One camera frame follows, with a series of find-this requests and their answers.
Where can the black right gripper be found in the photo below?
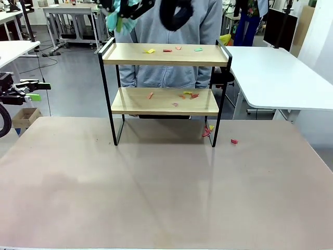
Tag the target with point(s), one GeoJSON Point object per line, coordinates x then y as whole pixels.
{"type": "Point", "coordinates": [138, 7]}

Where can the black pole stand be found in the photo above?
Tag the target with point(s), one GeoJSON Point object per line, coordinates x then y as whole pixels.
{"type": "Point", "coordinates": [28, 23]}

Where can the black office chair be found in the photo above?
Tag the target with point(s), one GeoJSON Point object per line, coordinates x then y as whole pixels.
{"type": "Point", "coordinates": [224, 78]}

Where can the person torso grey hoodie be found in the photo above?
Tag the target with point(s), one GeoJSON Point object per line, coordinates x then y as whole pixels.
{"type": "Point", "coordinates": [166, 34]}

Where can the black monitor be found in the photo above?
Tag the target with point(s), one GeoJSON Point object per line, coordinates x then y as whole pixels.
{"type": "Point", "coordinates": [279, 28]}

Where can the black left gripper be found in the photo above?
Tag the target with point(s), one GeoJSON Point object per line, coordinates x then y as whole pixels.
{"type": "Point", "coordinates": [6, 88]}

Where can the brown cardboard panel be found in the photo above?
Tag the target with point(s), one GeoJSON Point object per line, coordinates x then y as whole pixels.
{"type": "Point", "coordinates": [305, 26]}

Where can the person in blue trousers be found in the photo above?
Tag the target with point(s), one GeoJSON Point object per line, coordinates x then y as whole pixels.
{"type": "Point", "coordinates": [245, 28]}

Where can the grey metal workbench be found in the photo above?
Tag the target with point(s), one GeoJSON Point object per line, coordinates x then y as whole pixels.
{"type": "Point", "coordinates": [67, 10]}

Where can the teal microfiber duster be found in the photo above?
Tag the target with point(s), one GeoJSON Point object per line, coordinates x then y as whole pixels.
{"type": "Point", "coordinates": [127, 26]}

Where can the power strip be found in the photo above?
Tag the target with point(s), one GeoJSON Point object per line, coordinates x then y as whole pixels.
{"type": "Point", "coordinates": [50, 54]}

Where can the wooden two-tier shelf black frame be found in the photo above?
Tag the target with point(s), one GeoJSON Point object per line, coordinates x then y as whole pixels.
{"type": "Point", "coordinates": [161, 59]}

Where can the yellow green bag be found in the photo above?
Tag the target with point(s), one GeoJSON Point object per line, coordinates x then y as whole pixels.
{"type": "Point", "coordinates": [225, 39]}

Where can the person right forearm grey sleeve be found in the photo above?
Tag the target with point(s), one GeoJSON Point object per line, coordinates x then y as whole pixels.
{"type": "Point", "coordinates": [127, 75]}

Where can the open cardboard box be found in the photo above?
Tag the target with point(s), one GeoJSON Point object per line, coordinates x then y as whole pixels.
{"type": "Point", "coordinates": [26, 115]}

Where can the white desk with curved edge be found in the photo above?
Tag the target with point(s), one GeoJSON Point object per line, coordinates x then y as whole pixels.
{"type": "Point", "coordinates": [273, 78]}

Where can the green paper scrap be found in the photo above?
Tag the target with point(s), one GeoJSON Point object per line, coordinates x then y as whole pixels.
{"type": "Point", "coordinates": [199, 49]}

